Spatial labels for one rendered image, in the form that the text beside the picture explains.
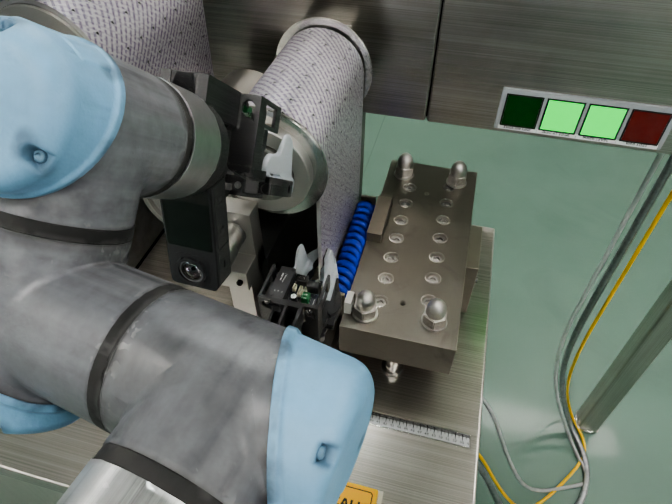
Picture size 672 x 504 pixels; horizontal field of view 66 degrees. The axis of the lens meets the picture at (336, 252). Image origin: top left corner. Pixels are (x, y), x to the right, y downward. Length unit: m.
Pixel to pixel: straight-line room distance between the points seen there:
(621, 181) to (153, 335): 2.84
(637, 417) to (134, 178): 1.91
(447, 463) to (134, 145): 0.62
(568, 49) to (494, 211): 1.75
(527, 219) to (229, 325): 2.37
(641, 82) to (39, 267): 0.80
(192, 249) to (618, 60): 0.65
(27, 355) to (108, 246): 0.06
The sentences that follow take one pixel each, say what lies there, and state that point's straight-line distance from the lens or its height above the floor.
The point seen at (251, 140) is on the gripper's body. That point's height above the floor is 1.38.
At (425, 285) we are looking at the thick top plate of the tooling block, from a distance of 0.77.
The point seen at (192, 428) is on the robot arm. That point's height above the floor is 1.43.
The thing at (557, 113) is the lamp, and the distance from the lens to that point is 0.89.
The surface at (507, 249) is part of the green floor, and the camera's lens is 2.38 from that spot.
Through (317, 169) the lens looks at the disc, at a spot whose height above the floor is 1.26.
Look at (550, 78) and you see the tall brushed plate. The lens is 0.87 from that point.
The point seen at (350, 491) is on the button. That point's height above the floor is 0.92.
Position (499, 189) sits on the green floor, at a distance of 2.69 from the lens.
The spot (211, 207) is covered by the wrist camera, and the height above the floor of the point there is 1.36.
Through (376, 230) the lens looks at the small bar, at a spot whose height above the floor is 1.05.
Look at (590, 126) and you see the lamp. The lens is 0.90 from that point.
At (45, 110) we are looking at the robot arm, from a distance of 0.24.
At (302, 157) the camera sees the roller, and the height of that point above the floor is 1.28.
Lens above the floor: 1.61
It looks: 46 degrees down
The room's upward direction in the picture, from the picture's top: straight up
